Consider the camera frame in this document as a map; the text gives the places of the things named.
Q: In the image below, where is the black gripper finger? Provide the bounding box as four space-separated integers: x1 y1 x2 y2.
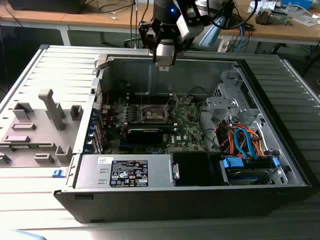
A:
138 19 161 63
172 37 192 66

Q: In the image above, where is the silver CPU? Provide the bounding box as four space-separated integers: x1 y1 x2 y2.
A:
154 56 176 68

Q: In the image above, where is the CPU socket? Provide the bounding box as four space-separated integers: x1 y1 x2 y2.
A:
139 102 174 124

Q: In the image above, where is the CPU cooler heat sink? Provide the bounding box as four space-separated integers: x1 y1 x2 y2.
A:
254 6 273 26

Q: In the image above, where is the grey plastic corner block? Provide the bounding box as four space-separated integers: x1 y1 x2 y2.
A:
94 53 111 70

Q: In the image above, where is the wooden desk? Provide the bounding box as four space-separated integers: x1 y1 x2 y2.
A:
219 0 320 47
0 0 156 47

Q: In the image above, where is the green motherboard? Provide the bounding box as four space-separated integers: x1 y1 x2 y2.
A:
101 93 208 155

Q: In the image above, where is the white printed card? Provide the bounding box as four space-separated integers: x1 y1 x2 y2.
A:
248 0 277 11

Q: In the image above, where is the graphics card with black cooler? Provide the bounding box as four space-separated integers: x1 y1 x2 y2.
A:
126 127 165 145

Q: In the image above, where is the grey metal drive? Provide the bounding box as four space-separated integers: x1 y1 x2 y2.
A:
271 8 290 26

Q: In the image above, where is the black flat device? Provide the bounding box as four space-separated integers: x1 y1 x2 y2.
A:
7 0 87 15

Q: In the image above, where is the blue box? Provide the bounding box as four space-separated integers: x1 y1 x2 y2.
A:
280 0 314 10

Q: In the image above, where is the clear plastic bag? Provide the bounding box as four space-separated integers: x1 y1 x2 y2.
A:
291 14 320 28

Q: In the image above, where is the grey parts rack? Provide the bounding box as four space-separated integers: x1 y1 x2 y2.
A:
0 88 85 168

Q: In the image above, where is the grey power supply unit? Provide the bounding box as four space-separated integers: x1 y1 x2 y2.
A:
73 153 177 190

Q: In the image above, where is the hard disk in blue carrier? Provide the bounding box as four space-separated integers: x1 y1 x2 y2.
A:
219 154 283 186

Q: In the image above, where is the blue plastic clip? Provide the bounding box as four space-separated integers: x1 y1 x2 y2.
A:
52 168 66 179

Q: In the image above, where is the black open PC case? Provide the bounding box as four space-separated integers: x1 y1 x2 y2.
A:
53 51 313 224

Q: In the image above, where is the pale blue rounded object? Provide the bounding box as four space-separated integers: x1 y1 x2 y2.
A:
13 229 47 240

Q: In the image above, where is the thin hanging cable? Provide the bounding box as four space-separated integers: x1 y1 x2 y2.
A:
128 0 139 50

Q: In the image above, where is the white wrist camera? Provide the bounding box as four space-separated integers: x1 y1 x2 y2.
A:
176 16 205 40

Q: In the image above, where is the thin black fan wire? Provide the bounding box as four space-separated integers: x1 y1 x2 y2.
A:
187 86 210 101

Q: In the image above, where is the blue network cable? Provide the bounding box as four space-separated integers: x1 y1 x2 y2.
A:
236 21 248 48

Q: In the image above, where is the blue data wire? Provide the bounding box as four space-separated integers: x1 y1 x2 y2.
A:
233 126 261 161

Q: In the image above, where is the orange wire bundle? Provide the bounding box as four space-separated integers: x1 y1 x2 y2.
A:
214 122 267 158

